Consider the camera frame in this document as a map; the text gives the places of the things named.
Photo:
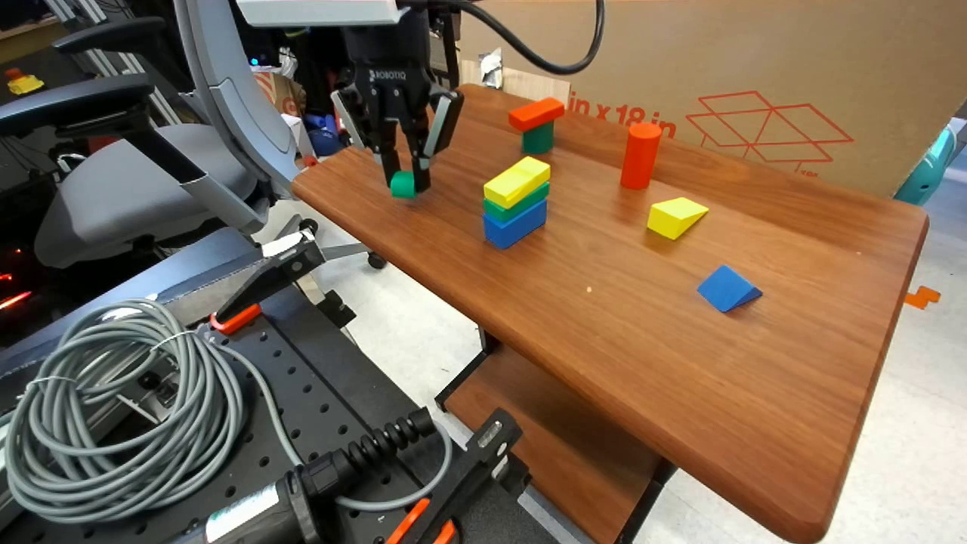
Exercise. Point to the yellow emergency stop button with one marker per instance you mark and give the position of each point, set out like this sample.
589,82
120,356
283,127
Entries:
21,82

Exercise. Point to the yellow wedge block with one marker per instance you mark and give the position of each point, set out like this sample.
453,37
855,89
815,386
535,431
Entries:
674,215

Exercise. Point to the black clamp with orange trigger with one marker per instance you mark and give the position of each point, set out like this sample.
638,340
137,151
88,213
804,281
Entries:
269,276
470,473

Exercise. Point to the large cardboard box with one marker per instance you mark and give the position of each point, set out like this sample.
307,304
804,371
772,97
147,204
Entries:
725,70

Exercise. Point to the yellow rectangular block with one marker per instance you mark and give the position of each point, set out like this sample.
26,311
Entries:
516,179

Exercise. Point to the orange cylinder block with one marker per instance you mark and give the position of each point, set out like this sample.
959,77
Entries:
638,158

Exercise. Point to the orange rectangular block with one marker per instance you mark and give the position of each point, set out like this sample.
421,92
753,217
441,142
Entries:
535,113

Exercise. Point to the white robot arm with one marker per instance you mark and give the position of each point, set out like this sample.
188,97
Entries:
317,10

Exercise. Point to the black perforated mounting board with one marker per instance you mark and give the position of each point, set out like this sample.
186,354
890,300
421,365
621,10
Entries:
291,395

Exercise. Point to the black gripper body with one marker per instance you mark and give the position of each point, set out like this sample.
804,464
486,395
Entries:
395,70

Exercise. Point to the brown wooden table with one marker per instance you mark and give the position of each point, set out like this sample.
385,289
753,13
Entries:
623,351

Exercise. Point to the grey office chair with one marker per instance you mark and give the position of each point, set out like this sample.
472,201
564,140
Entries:
132,190

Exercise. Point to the green rectangular block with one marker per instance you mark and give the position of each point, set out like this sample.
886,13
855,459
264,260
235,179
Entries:
528,201

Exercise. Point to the green cube block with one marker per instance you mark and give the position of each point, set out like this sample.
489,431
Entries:
540,140

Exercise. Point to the green half-cylinder block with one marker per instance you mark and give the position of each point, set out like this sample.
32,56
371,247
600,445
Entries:
404,184

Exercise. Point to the blue wedge block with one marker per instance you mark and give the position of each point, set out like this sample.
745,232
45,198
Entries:
725,289

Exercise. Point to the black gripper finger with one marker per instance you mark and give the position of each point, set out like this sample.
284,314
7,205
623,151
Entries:
437,138
388,161

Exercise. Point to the blue rectangular block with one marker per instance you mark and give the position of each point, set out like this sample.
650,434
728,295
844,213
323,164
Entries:
516,227

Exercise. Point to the teal plastic object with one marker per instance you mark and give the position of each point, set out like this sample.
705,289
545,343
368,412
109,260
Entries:
925,168

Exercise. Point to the black table base frame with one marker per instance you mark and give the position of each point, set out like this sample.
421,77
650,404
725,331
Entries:
548,443

